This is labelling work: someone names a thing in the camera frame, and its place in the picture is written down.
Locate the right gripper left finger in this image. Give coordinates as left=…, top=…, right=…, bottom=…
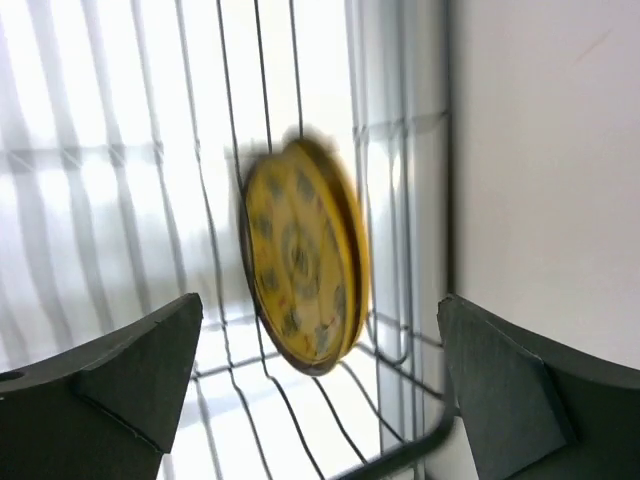
left=1, top=293, right=203, bottom=479

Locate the black wire dish rack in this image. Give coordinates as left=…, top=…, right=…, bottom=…
left=1, top=1, right=445, bottom=479

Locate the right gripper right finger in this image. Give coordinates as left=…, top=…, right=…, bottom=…
left=437, top=295, right=639, bottom=479

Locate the yellow patterned plate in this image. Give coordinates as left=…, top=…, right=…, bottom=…
left=238, top=134, right=371, bottom=376

